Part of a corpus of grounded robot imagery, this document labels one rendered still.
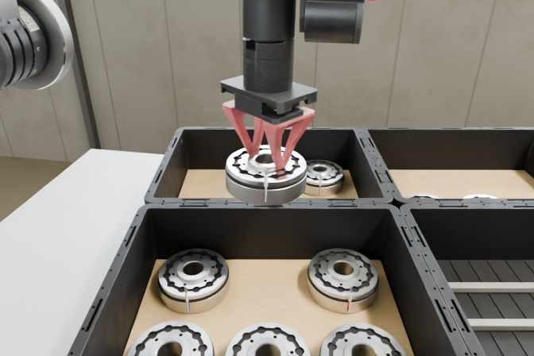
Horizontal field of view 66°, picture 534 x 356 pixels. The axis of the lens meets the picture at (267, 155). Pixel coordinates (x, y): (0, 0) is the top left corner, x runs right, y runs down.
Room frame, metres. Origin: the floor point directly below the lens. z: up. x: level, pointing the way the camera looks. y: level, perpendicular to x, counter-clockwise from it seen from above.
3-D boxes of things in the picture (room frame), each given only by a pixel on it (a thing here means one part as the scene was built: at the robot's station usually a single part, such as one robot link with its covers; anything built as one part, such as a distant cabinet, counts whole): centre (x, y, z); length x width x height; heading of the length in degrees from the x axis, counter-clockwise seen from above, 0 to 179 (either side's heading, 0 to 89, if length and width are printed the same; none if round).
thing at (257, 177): (0.46, 0.00, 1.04); 0.10 x 0.10 x 0.01
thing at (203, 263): (0.46, 0.11, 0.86); 0.05 x 0.05 x 0.01
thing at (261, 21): (0.46, -0.01, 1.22); 0.07 x 0.06 x 0.07; 80
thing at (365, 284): (0.46, -0.11, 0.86); 0.10 x 0.10 x 0.01
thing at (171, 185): (0.69, 0.00, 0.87); 0.40 x 0.30 x 0.11; 90
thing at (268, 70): (0.46, 0.00, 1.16); 0.10 x 0.07 x 0.07; 44
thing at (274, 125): (0.45, -0.01, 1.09); 0.07 x 0.07 x 0.09; 44
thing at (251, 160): (0.46, 0.00, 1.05); 0.05 x 0.05 x 0.01
